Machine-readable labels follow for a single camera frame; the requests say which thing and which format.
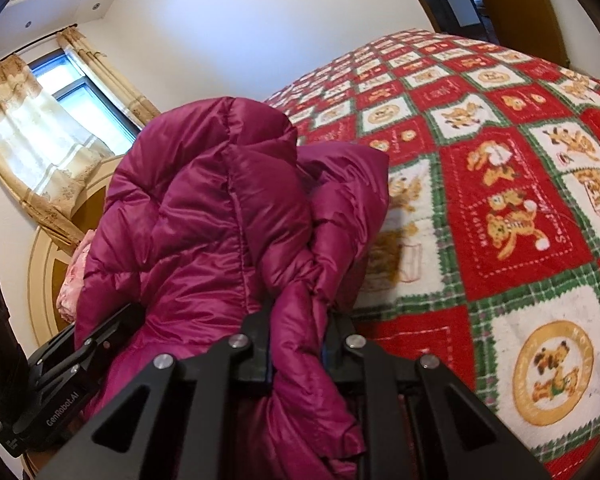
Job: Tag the sheer white lace curtain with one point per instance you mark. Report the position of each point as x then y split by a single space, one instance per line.
46 156

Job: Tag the red green patchwork bedspread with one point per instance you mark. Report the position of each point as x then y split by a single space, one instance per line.
489 257

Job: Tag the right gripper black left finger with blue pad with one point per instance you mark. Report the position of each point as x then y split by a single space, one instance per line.
177 419

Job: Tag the magenta quilted down jacket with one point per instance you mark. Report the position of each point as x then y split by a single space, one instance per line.
215 211

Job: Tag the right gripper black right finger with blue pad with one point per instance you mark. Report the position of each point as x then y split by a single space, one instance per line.
419 420

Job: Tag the window with dark frame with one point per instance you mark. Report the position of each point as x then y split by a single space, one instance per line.
88 105

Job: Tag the beige patterned curtain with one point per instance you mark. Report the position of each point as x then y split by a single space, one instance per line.
132 103

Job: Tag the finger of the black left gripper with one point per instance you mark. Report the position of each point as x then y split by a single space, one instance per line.
59 366

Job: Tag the pink floral quilt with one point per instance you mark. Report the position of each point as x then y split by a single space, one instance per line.
70 289

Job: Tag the brown wooden door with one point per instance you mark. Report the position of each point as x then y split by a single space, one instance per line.
528 26

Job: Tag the beige wooden headboard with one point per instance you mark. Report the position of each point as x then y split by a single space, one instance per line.
48 262

